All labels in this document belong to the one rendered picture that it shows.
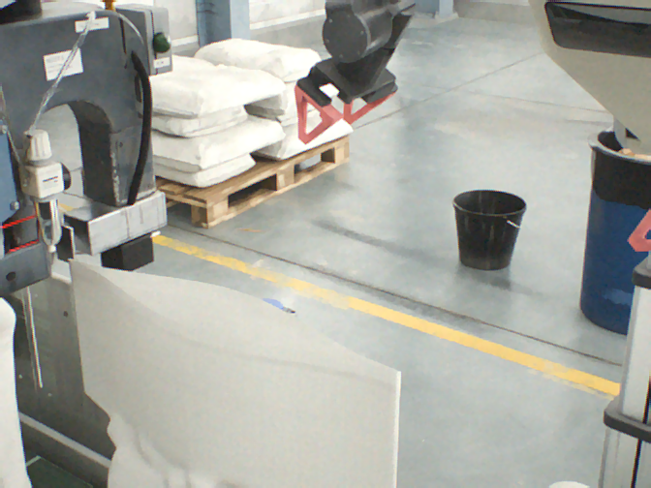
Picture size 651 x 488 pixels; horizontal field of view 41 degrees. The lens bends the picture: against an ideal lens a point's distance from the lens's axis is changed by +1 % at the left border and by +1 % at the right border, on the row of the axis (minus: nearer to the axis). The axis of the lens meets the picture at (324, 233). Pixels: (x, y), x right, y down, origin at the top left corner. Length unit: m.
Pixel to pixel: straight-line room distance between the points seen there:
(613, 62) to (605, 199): 1.91
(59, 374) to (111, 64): 0.95
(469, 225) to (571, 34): 2.38
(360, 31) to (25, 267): 0.53
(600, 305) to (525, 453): 0.84
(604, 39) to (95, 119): 0.67
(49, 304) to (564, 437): 1.50
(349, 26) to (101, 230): 0.50
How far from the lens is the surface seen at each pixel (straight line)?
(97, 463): 1.85
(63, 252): 1.25
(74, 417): 2.03
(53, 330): 1.95
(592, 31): 1.15
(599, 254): 3.17
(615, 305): 3.19
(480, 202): 3.73
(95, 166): 1.28
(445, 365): 2.91
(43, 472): 1.92
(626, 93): 1.23
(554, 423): 2.71
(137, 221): 1.29
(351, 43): 0.95
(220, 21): 7.15
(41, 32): 1.14
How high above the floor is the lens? 1.51
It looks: 23 degrees down
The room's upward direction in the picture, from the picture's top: straight up
